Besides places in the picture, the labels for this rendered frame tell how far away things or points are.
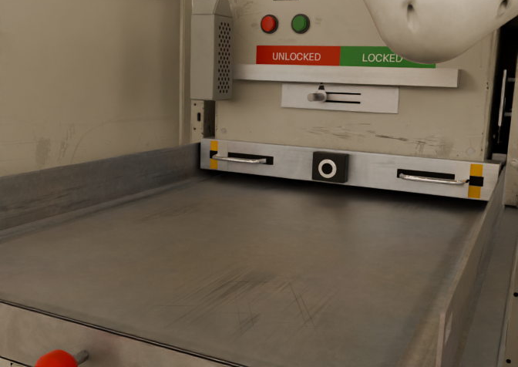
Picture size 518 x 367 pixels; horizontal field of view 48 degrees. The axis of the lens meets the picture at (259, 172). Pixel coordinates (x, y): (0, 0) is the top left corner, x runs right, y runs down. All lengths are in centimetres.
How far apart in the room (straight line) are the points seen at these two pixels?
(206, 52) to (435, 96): 38
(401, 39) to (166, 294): 32
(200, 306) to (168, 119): 73
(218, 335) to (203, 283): 11
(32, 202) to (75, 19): 39
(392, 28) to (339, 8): 47
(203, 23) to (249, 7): 12
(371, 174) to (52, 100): 56
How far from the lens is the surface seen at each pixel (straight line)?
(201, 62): 100
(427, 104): 98
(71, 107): 108
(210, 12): 100
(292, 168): 104
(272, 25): 106
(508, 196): 104
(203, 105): 119
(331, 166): 99
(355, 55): 101
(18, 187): 80
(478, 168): 97
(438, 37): 55
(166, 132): 121
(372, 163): 100
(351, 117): 101
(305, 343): 47
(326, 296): 56
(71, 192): 87
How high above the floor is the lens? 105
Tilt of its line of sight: 10 degrees down
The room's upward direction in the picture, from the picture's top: 2 degrees clockwise
